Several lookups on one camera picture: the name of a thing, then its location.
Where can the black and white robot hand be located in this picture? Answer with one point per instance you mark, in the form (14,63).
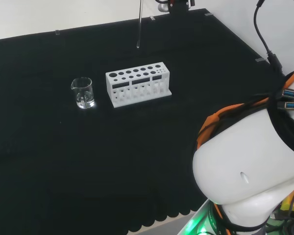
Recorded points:
(178,7)

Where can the yellow stop button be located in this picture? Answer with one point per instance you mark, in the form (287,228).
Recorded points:
(292,203)

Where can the black bench cloth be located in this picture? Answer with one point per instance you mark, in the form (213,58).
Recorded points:
(88,159)

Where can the clear glass beaker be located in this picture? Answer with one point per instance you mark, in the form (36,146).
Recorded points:
(83,94)

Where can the clear glass rod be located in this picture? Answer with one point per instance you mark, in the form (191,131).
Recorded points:
(139,24)

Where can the white test tube rack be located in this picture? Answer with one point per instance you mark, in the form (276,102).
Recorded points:
(137,84)

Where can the blue USB plug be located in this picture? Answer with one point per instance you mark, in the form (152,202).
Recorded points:
(289,105)
(289,93)

